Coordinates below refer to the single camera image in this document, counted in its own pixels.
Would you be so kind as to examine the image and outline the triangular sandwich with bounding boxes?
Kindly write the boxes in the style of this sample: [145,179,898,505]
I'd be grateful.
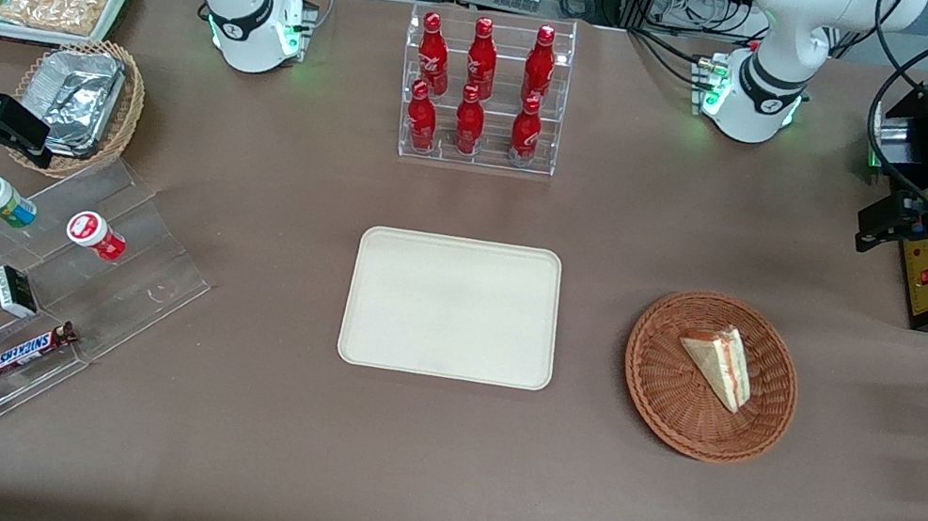
[668,318,762,416]

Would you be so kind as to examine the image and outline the light wicker basket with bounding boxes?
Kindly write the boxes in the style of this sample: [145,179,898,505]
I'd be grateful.
[1,27,154,191]

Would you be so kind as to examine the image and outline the brown round wicker basket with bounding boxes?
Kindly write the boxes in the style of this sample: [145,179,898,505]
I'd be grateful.
[609,279,813,476]

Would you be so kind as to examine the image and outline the cream rectangular tray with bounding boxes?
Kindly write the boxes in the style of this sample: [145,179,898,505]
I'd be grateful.
[335,217,574,400]

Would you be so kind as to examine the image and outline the aluminium foil containers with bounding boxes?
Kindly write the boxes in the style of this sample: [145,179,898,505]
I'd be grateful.
[16,41,129,164]

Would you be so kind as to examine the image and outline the red lid snack cup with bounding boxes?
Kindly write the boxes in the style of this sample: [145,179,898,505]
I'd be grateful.
[62,208,132,264]

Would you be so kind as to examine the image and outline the large clear cracker bag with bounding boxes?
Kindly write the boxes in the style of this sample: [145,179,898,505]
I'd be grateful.
[0,0,108,40]

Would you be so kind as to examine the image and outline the small black box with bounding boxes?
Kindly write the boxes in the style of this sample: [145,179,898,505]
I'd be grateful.
[0,263,46,322]

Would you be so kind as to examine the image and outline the clear acrylic stepped stand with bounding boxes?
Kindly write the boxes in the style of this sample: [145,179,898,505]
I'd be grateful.
[0,138,231,508]

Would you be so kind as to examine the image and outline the Snickers chocolate bar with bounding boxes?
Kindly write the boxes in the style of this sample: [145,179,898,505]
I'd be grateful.
[0,309,81,393]

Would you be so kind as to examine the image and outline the red cola bottle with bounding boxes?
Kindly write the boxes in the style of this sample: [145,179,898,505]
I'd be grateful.
[460,15,505,102]
[519,22,562,107]
[401,79,446,154]
[411,10,460,98]
[506,90,548,165]
[449,83,492,157]

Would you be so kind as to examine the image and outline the clear acrylic bottle rack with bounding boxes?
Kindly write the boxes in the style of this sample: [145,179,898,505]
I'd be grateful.
[385,0,581,183]

